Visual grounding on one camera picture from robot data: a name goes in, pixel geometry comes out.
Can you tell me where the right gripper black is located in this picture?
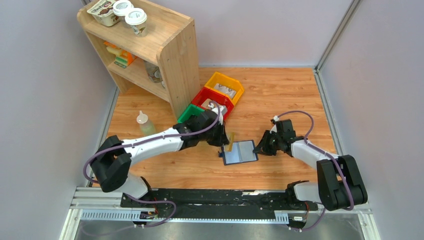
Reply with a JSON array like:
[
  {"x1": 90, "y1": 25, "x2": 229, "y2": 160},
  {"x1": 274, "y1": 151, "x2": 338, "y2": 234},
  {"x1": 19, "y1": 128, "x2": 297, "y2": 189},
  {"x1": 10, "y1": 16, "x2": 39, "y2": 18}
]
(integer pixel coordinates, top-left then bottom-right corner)
[{"x1": 252, "y1": 130, "x2": 282, "y2": 156}]

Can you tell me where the yellow VIP card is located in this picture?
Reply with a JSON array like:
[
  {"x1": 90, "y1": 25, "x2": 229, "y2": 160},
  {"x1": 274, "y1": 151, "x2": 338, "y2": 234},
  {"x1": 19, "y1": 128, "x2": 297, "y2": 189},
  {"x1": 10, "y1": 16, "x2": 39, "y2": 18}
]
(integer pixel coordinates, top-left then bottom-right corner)
[
  {"x1": 225, "y1": 132, "x2": 235, "y2": 152},
  {"x1": 219, "y1": 105, "x2": 228, "y2": 117}
]

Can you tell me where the navy blue card holder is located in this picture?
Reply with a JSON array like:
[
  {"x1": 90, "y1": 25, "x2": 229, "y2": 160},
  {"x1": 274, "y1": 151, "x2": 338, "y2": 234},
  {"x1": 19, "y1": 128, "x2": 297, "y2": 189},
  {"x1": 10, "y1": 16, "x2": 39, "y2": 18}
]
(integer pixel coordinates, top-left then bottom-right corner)
[{"x1": 218, "y1": 140, "x2": 259, "y2": 166}]

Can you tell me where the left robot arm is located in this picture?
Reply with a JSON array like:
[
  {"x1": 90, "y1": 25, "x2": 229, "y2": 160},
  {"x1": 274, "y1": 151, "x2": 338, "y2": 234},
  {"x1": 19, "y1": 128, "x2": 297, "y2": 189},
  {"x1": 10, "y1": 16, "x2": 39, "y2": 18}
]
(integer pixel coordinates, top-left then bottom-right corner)
[{"x1": 84, "y1": 108, "x2": 229, "y2": 208}]

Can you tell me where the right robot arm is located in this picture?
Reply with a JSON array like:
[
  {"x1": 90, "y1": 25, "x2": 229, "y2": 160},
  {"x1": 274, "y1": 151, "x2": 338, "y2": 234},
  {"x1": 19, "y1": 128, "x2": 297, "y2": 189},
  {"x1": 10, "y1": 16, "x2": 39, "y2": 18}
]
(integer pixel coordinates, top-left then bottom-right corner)
[{"x1": 253, "y1": 119, "x2": 368, "y2": 211}]

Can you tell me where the brown packet left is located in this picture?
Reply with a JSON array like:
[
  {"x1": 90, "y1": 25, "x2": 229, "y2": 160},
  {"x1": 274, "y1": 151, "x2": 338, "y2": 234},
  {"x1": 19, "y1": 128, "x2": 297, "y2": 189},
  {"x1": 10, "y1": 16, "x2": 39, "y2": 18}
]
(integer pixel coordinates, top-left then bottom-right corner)
[{"x1": 200, "y1": 98, "x2": 215, "y2": 110}]

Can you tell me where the green plastic bin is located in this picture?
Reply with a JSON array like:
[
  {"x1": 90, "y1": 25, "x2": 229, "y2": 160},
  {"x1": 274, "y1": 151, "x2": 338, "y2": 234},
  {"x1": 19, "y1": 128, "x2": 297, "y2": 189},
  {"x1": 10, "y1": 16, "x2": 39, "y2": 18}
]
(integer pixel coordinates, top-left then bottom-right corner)
[{"x1": 177, "y1": 104, "x2": 205, "y2": 123}]

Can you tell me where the white sachet in yellow bin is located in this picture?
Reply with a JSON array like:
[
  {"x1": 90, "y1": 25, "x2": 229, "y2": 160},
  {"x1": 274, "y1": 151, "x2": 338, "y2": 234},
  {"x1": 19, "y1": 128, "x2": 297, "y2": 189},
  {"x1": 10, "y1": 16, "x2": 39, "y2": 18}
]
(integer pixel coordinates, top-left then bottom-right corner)
[{"x1": 213, "y1": 83, "x2": 237, "y2": 99}]

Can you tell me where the red plastic bin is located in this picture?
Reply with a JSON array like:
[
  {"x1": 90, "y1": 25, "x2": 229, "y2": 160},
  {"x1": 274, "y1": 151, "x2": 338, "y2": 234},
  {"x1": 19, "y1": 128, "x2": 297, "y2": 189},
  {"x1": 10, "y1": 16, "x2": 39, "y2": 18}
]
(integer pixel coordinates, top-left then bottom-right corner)
[{"x1": 191, "y1": 87, "x2": 234, "y2": 121}]

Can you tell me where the yellow plastic bin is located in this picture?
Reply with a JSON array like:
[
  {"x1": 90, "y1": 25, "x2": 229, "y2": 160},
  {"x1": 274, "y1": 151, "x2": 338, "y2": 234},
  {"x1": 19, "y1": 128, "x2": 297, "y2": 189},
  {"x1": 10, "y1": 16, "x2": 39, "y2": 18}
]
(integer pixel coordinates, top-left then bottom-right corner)
[{"x1": 204, "y1": 71, "x2": 245, "y2": 106}]

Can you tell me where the clear squeeze bottle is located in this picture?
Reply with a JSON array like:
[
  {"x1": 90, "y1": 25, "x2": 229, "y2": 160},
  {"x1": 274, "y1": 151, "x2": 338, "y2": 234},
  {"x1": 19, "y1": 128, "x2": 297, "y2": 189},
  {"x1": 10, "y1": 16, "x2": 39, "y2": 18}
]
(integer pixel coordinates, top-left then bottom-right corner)
[{"x1": 136, "y1": 110, "x2": 157, "y2": 136}]

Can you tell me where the glass jar on shelf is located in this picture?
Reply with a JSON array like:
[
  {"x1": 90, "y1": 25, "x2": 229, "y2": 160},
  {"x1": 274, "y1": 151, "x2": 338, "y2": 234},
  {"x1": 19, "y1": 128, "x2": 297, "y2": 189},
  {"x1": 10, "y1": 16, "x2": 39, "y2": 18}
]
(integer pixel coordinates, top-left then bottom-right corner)
[{"x1": 144, "y1": 60, "x2": 163, "y2": 83}]

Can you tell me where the wooden shelf unit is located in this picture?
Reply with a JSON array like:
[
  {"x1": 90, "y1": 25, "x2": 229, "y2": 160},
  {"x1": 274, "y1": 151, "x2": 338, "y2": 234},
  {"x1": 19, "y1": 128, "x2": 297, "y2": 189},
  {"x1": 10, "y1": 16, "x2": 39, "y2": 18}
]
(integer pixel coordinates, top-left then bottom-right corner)
[{"x1": 76, "y1": 0, "x2": 200, "y2": 118}]

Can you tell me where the orange snack package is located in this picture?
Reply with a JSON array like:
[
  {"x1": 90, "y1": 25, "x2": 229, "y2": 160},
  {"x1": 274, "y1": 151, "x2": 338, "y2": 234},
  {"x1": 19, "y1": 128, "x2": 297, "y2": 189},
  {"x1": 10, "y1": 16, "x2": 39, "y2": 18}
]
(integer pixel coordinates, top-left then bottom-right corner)
[{"x1": 103, "y1": 41, "x2": 138, "y2": 69}]

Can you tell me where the white lidded paper cup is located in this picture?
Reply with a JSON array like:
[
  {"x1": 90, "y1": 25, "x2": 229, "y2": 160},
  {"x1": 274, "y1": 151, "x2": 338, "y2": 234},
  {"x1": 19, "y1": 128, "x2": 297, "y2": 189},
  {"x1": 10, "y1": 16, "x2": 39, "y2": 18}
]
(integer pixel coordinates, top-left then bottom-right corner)
[{"x1": 112, "y1": 0, "x2": 134, "y2": 28}]

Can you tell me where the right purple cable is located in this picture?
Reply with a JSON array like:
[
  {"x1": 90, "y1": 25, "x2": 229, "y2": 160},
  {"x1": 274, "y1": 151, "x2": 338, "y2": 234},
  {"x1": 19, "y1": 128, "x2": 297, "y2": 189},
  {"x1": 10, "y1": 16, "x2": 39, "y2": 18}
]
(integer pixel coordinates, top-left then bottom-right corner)
[{"x1": 272, "y1": 110, "x2": 355, "y2": 233}]

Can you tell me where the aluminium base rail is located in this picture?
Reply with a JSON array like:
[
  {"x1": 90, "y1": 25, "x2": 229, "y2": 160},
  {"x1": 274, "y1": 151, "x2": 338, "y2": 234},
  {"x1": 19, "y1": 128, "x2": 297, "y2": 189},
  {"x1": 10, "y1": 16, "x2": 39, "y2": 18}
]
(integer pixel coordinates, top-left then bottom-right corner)
[{"x1": 59, "y1": 187, "x2": 382, "y2": 240}]

